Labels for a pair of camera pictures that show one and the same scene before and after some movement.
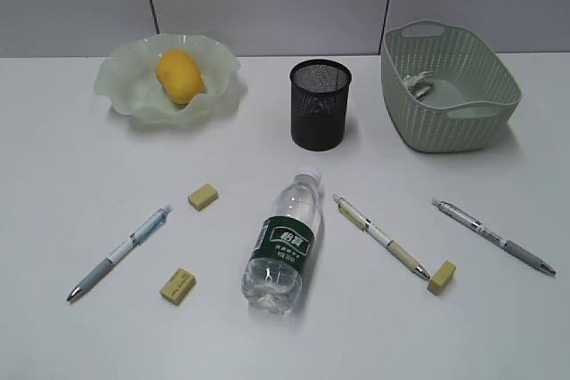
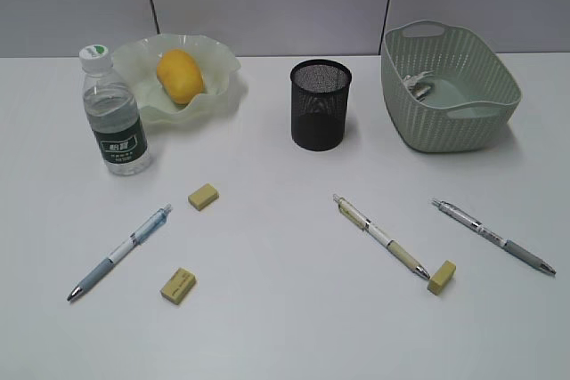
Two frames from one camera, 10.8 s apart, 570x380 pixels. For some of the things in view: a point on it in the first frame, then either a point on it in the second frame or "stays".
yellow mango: (179, 76) stays
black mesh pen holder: (320, 96) stays
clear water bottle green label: (273, 274) -> (113, 112)
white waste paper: (416, 86) stays
